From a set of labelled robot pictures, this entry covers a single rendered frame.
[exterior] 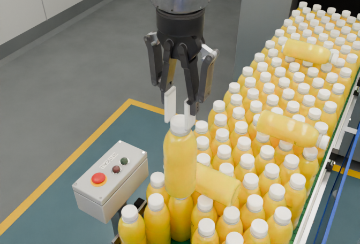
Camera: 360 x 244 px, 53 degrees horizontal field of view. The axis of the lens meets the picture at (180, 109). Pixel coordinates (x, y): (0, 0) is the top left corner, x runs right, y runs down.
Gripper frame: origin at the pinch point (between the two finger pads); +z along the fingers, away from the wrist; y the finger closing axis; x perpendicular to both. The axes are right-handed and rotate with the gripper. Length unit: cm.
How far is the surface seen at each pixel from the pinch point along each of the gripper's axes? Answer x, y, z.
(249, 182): 17.4, 10.8, 31.6
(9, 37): 140, -283, 123
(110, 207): -5.1, -18.1, 37.2
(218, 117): 36.6, -8.1, 31.5
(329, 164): 55, 27, 50
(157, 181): 5.1, -10.0, 31.7
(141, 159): 9.4, -18.4, 32.1
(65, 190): 42, -112, 141
